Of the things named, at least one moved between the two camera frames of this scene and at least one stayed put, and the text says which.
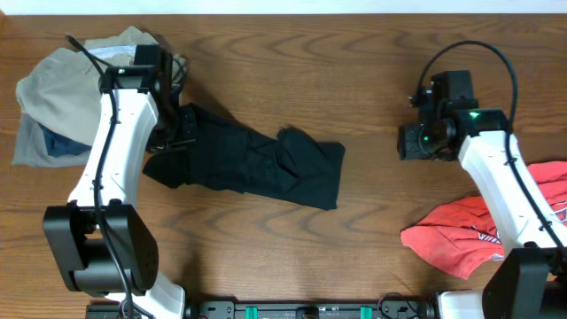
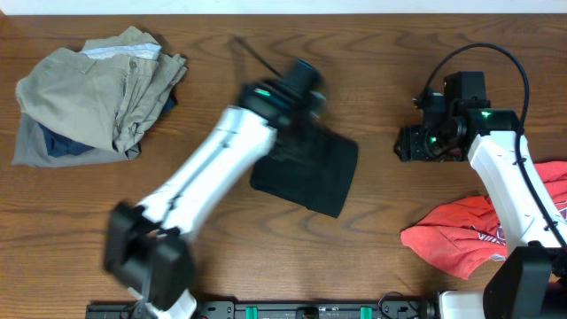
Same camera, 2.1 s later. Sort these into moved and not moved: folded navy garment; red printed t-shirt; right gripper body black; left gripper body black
Moved: left gripper body black
Not moved: red printed t-shirt; right gripper body black; folded navy garment
